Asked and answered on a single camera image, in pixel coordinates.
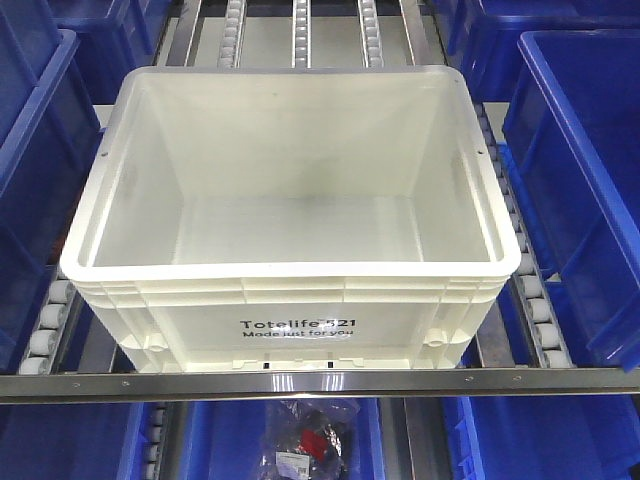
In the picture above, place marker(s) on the blue bin upper right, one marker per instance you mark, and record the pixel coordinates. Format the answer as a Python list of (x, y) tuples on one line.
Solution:
[(480, 37)]

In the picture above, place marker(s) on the steel front shelf rail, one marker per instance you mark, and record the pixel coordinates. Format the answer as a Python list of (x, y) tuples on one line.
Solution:
[(102, 388)]

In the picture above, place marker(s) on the rear roller track right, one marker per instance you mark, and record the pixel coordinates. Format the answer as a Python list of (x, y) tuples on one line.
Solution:
[(370, 35)]

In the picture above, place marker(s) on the blue bin upper left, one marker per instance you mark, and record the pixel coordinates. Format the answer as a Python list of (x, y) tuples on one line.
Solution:
[(116, 37)]

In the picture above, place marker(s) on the blue bin shelf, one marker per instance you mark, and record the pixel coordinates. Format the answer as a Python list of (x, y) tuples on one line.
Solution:
[(49, 135), (573, 131)]

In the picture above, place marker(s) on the white plastic tote bin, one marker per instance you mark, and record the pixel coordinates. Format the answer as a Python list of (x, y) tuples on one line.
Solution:
[(235, 220)]

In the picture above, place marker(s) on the blue bin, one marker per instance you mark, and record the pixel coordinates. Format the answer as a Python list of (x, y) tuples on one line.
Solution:
[(222, 440), (480, 37), (74, 441), (116, 37), (542, 437)]

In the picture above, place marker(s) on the blue bin lower left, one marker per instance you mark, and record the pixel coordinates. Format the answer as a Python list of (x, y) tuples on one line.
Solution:
[(74, 441)]

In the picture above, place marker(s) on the left white roller track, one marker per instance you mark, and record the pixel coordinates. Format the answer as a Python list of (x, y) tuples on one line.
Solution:
[(46, 336)]

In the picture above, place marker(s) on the rear roller track middle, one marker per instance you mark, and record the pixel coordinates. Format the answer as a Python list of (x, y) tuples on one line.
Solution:
[(301, 34)]

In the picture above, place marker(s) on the blue bin lower right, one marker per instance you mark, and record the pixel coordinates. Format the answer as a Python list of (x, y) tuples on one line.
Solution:
[(542, 437)]

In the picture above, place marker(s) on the rear roller track left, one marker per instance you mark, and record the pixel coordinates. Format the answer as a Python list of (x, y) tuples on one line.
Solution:
[(232, 35)]

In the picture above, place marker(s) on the blue bin right shelf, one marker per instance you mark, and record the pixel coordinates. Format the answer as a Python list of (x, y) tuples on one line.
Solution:
[(573, 131)]

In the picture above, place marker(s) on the right white roller track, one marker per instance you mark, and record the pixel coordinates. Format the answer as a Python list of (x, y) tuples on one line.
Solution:
[(527, 287)]

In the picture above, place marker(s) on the blue bin left shelf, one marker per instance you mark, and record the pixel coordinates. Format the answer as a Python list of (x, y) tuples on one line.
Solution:
[(49, 135)]

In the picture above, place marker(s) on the plastic bag with parts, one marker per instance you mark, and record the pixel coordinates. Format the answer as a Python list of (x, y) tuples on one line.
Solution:
[(308, 439)]

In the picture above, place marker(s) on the lower roller track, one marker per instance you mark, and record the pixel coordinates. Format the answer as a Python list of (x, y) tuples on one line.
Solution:
[(153, 431)]

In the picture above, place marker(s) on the white roller track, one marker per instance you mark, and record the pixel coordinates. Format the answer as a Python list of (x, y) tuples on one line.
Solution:
[(527, 287), (46, 336)]

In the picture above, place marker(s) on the blue bin lower centre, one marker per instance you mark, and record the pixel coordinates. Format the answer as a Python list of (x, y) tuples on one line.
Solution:
[(222, 440)]

